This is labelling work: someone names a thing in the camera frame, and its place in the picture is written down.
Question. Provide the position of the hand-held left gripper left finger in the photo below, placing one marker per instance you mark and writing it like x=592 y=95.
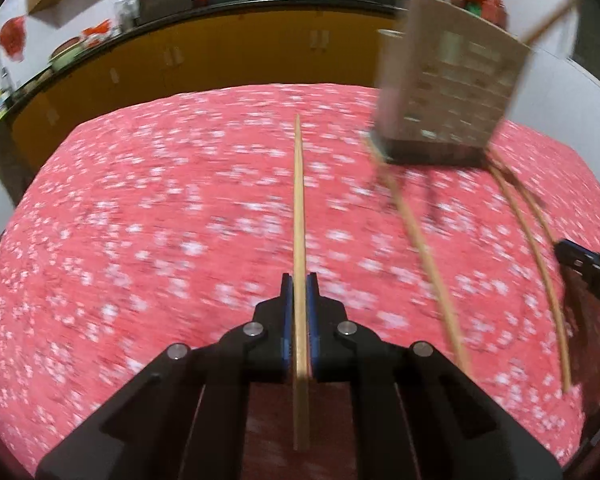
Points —
x=286 y=320

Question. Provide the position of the red floral tablecloth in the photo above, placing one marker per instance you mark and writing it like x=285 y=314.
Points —
x=155 y=240

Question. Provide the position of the orange plastic bag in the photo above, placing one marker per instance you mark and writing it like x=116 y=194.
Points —
x=97 y=30

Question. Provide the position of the green basin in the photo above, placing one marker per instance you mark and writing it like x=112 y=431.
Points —
x=66 y=56

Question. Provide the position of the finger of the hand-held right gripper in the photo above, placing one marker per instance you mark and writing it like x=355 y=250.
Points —
x=595 y=275

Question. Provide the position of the hanging red plastic bag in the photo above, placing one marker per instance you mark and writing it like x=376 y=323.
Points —
x=12 y=36

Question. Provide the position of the clear plastic bag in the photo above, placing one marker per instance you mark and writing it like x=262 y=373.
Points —
x=126 y=14

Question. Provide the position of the wooden chopstick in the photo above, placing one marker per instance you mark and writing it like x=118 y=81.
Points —
x=420 y=245
x=530 y=200
x=555 y=15
x=545 y=280
x=300 y=210

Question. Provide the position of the black kitchen countertop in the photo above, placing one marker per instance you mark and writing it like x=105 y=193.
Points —
x=130 y=30

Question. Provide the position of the beige perforated chopstick holder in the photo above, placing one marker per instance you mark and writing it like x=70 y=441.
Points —
x=450 y=90

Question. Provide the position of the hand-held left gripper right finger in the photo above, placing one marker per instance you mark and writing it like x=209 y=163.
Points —
x=314 y=320

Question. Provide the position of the wooden base cabinets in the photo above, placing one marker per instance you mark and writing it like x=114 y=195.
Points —
x=205 y=55

